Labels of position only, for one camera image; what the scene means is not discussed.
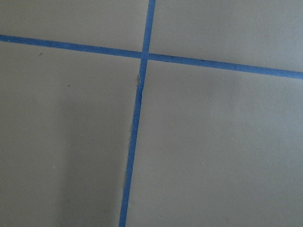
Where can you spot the brown paper table cover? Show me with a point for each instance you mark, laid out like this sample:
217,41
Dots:
151,113

